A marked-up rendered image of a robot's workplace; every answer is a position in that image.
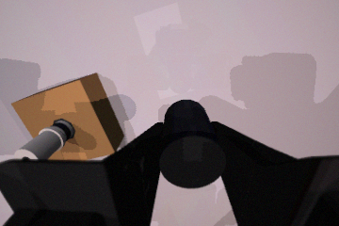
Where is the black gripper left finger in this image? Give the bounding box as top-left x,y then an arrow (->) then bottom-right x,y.
0,122 -> 164,226

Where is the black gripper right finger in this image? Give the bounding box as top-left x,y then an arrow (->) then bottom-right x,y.
211,121 -> 339,226

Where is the tan rectangular block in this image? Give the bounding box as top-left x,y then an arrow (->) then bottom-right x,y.
11,73 -> 124,160

